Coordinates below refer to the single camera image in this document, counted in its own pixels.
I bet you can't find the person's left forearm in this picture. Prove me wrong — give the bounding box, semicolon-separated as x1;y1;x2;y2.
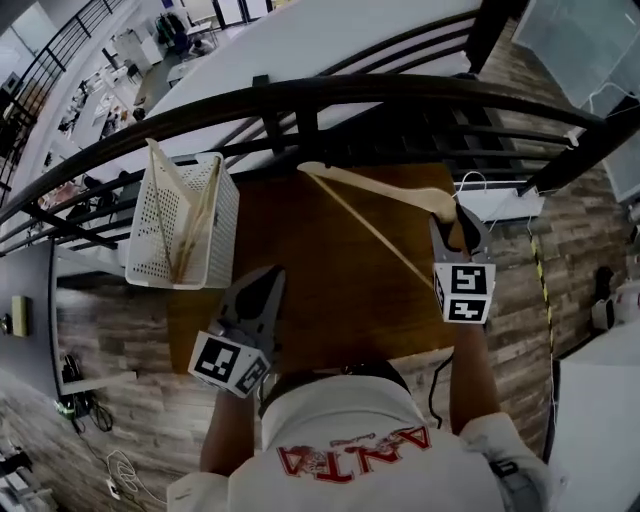
199;389;262;474

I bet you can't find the black curved railing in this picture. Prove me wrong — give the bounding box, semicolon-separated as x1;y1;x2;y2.
0;73;609;256

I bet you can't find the bundle of black cables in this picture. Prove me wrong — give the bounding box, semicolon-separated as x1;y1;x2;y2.
74;394;114;434

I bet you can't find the wooden hanger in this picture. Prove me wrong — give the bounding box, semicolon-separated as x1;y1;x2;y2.
297;160;490;291
144;138;201;284
172;154;224;284

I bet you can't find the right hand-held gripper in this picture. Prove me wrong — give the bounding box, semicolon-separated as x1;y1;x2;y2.
429;205;497;324

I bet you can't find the person's white t-shirt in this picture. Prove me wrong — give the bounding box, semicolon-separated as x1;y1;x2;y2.
166;374;566;512

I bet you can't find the white perforated plastic basket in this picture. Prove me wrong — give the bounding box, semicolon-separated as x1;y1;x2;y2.
123;151;241;290

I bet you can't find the person's right forearm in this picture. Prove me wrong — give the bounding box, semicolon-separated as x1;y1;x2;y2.
448;322;502;437

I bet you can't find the grey table with white legs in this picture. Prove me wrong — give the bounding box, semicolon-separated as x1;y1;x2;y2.
0;239;137;396

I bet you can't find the white cabinet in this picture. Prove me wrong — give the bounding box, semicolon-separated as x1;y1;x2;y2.
547;319;640;512

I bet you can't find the yellow black striped strip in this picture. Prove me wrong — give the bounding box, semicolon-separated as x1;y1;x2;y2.
530;234;557;362

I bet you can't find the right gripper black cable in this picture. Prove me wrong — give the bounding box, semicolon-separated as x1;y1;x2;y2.
428;349;457;432

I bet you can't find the small black bag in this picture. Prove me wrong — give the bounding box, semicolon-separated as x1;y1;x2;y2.
594;266;616;296

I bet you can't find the brown wooden table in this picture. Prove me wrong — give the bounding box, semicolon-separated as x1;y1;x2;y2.
166;162;474;375

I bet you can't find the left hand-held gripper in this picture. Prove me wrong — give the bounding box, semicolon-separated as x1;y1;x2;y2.
188;265;287;399

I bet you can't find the beige rectangular block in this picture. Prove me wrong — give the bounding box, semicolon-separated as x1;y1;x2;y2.
11;295;30;338

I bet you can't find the coiled white floor cable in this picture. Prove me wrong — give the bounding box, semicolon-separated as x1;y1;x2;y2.
106;449;169;506

